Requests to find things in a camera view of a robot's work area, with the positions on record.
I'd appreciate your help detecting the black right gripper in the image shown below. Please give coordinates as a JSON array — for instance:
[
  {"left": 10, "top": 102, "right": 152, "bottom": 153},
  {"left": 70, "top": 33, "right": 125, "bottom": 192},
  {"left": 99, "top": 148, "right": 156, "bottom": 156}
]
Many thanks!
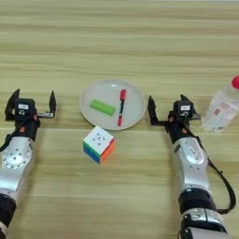
[{"left": 147, "top": 93, "right": 202, "bottom": 145}]

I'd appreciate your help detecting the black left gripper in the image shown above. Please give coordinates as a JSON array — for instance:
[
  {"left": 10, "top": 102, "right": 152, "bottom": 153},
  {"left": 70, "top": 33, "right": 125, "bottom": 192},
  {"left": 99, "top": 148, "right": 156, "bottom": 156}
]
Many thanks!
[{"left": 4, "top": 89, "right": 58, "bottom": 143}]

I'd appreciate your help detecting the multicoloured puzzle cube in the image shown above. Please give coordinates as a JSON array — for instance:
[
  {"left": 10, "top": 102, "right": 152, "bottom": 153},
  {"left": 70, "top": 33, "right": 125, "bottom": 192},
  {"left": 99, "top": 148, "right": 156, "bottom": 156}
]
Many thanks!
[{"left": 82, "top": 125, "right": 117, "bottom": 165}]

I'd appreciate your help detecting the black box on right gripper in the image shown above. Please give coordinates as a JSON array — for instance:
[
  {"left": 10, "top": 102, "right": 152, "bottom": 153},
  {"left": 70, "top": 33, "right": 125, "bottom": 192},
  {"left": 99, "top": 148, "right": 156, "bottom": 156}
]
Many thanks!
[{"left": 173, "top": 100, "right": 194, "bottom": 119}]

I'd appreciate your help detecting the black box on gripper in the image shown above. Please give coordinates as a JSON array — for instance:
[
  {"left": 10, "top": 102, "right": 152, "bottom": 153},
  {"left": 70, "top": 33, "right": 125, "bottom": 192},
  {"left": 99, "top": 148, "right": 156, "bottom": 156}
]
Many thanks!
[
  {"left": 173, "top": 100, "right": 194, "bottom": 119},
  {"left": 14, "top": 98, "right": 36, "bottom": 118}
]

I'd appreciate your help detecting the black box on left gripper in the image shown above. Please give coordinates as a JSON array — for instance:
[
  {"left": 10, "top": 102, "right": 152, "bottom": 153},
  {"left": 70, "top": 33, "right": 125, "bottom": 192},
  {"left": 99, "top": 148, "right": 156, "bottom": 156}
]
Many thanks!
[{"left": 14, "top": 98, "right": 36, "bottom": 118}]

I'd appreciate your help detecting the clear bottle with red cap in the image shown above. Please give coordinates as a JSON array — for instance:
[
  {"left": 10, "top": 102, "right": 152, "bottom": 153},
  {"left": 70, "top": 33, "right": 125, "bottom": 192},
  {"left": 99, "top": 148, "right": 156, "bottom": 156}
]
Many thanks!
[{"left": 200, "top": 75, "right": 239, "bottom": 134}]

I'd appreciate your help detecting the red marker pen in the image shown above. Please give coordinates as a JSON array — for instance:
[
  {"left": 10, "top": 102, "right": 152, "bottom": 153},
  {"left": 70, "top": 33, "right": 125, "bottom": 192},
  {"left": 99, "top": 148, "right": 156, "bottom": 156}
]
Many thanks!
[{"left": 117, "top": 89, "right": 128, "bottom": 127}]

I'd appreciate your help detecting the green rectangular block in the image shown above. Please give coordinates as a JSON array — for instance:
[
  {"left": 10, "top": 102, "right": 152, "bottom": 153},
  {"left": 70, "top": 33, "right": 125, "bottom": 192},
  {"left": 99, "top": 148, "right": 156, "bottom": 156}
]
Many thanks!
[{"left": 89, "top": 99, "right": 117, "bottom": 118}]

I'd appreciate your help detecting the white round plate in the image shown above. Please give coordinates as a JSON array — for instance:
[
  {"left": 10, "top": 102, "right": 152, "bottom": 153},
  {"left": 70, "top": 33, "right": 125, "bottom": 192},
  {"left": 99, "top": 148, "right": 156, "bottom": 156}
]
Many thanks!
[{"left": 78, "top": 77, "right": 147, "bottom": 132}]

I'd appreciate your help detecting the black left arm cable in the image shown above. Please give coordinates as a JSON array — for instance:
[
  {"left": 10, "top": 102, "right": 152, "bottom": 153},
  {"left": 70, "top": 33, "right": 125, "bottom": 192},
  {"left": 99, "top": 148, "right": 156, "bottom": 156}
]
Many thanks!
[{"left": 0, "top": 123, "right": 24, "bottom": 153}]

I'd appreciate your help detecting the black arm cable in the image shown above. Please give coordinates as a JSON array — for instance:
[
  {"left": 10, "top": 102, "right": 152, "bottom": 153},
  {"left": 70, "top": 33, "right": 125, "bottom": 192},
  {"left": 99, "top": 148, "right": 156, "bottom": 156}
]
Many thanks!
[
  {"left": 0, "top": 123, "right": 24, "bottom": 153},
  {"left": 186, "top": 124, "right": 237, "bottom": 216}
]

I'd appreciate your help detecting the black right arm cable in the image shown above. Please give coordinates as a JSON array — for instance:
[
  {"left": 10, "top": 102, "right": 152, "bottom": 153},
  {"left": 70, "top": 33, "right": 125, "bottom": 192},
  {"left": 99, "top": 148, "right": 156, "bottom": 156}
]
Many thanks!
[{"left": 186, "top": 124, "right": 237, "bottom": 216}]

